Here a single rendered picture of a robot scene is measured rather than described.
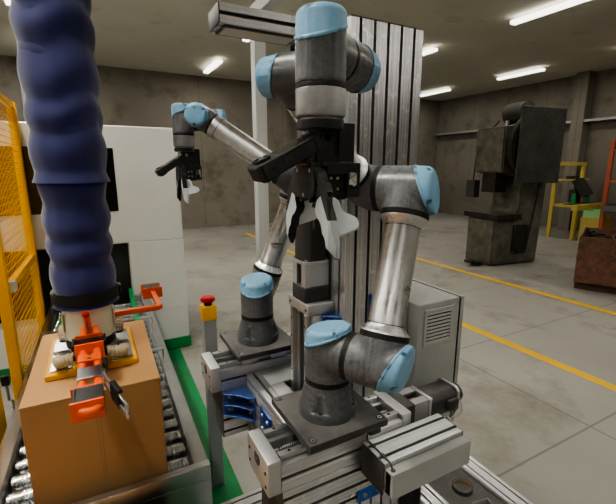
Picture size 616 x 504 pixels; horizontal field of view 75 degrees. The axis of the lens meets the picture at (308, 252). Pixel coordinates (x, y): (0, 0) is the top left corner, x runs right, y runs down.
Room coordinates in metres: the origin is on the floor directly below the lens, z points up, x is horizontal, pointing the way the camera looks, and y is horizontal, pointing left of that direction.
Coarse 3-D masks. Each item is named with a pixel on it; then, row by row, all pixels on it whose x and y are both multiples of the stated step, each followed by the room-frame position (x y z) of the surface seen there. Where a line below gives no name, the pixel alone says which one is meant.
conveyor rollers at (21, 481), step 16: (128, 304) 3.14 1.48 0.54; (128, 320) 2.80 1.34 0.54; (144, 320) 2.78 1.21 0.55; (160, 368) 2.06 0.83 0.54; (176, 432) 1.50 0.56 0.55; (176, 448) 1.41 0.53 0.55; (16, 464) 1.32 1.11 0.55; (176, 464) 1.32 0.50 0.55; (16, 480) 1.24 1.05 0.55; (16, 496) 1.17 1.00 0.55; (32, 496) 1.18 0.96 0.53
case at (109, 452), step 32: (32, 384) 1.20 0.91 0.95; (64, 384) 1.20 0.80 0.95; (128, 384) 1.20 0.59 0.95; (160, 384) 1.25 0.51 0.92; (32, 416) 1.08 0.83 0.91; (64, 416) 1.11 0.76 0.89; (160, 416) 1.24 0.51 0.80; (32, 448) 1.07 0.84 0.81; (64, 448) 1.11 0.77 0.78; (96, 448) 1.15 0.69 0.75; (128, 448) 1.19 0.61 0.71; (160, 448) 1.24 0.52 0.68; (32, 480) 1.07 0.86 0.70; (64, 480) 1.10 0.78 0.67; (96, 480) 1.14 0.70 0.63; (128, 480) 1.19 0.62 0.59
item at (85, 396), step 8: (96, 384) 0.93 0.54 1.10; (72, 392) 0.91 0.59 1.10; (80, 392) 0.90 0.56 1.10; (88, 392) 0.90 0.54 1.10; (96, 392) 0.90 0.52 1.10; (72, 400) 0.86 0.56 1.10; (80, 400) 0.86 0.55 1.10; (88, 400) 0.86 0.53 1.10; (96, 400) 0.87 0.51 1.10; (104, 400) 0.89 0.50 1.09; (72, 408) 0.84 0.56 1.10; (80, 408) 0.85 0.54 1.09; (104, 408) 0.88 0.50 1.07; (72, 416) 0.84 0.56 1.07; (80, 416) 0.85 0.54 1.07; (96, 416) 0.87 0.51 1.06
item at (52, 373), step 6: (54, 342) 1.48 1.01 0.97; (60, 342) 1.43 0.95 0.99; (60, 354) 1.31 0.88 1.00; (48, 360) 1.33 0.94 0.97; (48, 366) 1.28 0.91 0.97; (72, 366) 1.27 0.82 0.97; (48, 372) 1.24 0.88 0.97; (54, 372) 1.24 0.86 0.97; (60, 372) 1.24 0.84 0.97; (66, 372) 1.24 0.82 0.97; (72, 372) 1.25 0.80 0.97; (48, 378) 1.21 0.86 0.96; (54, 378) 1.22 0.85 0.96; (60, 378) 1.23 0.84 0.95
